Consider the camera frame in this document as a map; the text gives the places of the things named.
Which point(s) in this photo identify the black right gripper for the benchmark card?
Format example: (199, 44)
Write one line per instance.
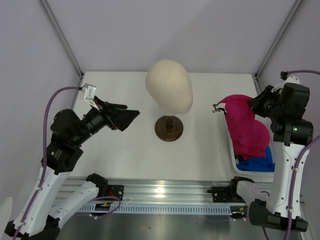
(256, 104)

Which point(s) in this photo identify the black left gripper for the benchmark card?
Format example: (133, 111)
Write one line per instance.
(120, 118)

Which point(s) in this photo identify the magenta baseball cap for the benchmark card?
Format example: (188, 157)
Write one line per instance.
(238, 114)

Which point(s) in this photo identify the brown wooden round stand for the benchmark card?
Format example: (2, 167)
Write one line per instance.
(169, 128)

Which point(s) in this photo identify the cream mannequin head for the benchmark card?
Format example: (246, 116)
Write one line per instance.
(169, 84)

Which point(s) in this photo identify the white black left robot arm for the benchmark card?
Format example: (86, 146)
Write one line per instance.
(39, 220)

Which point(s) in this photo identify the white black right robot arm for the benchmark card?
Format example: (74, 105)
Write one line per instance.
(293, 137)

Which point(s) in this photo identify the blue cap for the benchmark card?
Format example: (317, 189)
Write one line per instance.
(257, 164)

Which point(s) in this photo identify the white plastic perforated basket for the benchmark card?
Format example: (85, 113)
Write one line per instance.
(252, 141)

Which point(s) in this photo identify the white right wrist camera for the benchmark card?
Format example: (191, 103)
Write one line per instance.
(289, 78)

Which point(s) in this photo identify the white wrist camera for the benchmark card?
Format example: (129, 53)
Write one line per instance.
(88, 93)
(289, 78)

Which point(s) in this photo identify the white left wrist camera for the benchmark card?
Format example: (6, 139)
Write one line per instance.
(88, 93)

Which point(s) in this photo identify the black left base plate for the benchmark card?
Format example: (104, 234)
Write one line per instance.
(115, 191)

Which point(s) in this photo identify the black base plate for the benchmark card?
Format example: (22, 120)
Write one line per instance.
(115, 191)
(225, 195)

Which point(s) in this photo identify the aluminium mounting rail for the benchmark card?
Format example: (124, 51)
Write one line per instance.
(168, 192)

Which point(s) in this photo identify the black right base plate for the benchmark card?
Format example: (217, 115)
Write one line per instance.
(225, 195)

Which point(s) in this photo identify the right aluminium frame post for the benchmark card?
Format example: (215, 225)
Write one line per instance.
(280, 35)

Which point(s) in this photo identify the aluminium frame post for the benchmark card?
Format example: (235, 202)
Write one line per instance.
(280, 35)
(54, 23)

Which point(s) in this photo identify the white slotted cable duct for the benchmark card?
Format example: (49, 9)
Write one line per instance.
(169, 209)

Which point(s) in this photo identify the left aluminium frame post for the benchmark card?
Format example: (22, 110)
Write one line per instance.
(54, 23)

